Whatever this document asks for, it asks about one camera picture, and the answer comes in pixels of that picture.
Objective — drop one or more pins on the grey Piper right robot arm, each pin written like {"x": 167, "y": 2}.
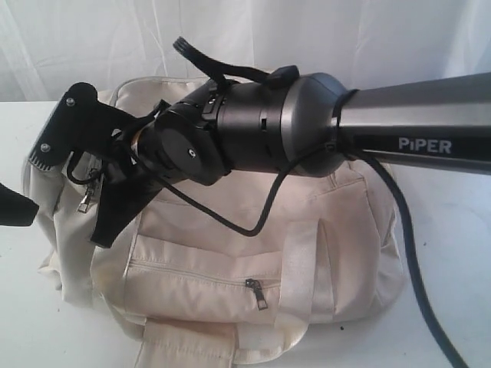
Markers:
{"x": 303, "y": 125}

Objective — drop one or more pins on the white backdrop curtain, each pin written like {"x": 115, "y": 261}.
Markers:
{"x": 46, "y": 46}

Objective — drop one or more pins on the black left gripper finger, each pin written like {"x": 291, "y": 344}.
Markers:
{"x": 16, "y": 209}

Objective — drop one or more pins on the cream duffel bag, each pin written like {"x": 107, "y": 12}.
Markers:
{"x": 222, "y": 275}

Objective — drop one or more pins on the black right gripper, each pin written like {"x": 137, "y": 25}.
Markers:
{"x": 128, "y": 187}

